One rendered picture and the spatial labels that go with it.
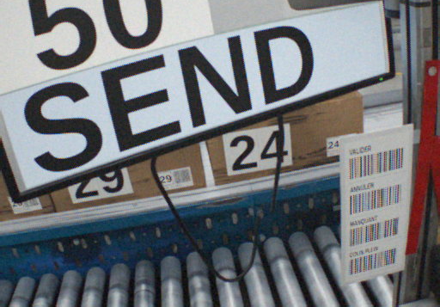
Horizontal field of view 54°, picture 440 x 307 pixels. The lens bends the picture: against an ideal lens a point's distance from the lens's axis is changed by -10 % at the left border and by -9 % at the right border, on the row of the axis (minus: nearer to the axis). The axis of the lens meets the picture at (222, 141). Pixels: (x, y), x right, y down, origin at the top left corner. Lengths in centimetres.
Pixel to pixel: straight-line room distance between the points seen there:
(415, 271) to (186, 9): 42
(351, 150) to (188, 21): 20
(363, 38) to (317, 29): 7
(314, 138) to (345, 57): 60
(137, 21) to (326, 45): 22
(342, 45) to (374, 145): 14
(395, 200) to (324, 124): 63
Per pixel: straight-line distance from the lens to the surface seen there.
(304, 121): 112
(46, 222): 117
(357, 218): 52
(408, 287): 63
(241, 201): 110
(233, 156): 111
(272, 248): 113
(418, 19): 47
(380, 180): 51
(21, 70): 42
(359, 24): 57
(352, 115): 116
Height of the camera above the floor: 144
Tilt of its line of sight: 24 degrees down
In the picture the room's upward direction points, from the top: 9 degrees counter-clockwise
